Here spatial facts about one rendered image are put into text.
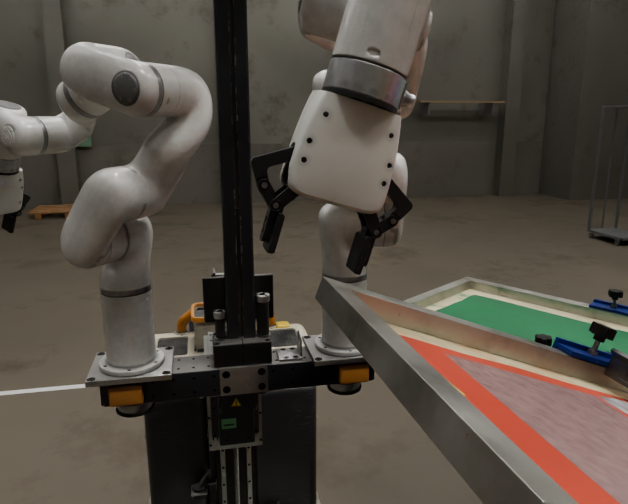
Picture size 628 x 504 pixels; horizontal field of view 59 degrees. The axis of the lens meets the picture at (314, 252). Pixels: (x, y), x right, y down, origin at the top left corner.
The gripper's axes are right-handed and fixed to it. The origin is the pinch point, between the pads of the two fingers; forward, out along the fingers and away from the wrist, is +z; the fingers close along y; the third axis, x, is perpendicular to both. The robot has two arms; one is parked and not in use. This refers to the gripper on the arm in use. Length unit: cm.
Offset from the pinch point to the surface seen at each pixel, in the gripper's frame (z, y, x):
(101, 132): 48, 125, -1012
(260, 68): -142, -114, -1000
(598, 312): 12, -131, -95
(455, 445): 10.6, -12.0, 15.1
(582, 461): 13.1, -31.8, 9.4
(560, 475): 12.7, -25.2, 13.6
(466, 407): 8.5, -14.3, 11.8
